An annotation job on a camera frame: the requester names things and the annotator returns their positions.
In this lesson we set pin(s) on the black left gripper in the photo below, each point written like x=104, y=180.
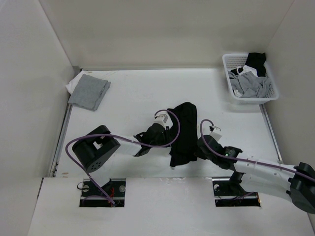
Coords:
x=168, y=137

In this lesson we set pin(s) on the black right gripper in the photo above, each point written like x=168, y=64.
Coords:
x=199, y=154

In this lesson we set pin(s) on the black tank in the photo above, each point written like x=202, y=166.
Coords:
x=257, y=61
x=184, y=118

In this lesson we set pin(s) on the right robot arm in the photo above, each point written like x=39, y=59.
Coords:
x=295, y=184

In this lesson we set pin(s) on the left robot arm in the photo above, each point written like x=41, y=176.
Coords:
x=97, y=147

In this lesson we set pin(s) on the grey tank top in basket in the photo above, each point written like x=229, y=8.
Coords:
x=249, y=85

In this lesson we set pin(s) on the folded grey tank top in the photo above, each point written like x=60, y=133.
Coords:
x=89, y=92

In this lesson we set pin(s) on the white tank top in basket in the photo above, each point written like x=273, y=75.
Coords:
x=241, y=70

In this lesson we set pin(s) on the folded white tank top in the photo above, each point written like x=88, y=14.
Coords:
x=70, y=87

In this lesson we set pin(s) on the black tank top in basket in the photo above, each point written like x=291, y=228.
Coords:
x=257, y=61

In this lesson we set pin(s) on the white plastic laundry basket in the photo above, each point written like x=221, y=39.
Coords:
x=232, y=61

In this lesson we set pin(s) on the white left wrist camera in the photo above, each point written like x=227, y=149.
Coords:
x=164, y=120

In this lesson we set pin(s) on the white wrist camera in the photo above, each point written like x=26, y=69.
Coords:
x=164, y=120
x=215, y=132

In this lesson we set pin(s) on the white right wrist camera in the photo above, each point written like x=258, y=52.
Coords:
x=215, y=132

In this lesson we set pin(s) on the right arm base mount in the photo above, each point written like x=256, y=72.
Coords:
x=229, y=193

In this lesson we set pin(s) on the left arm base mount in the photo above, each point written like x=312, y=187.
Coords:
x=92, y=196

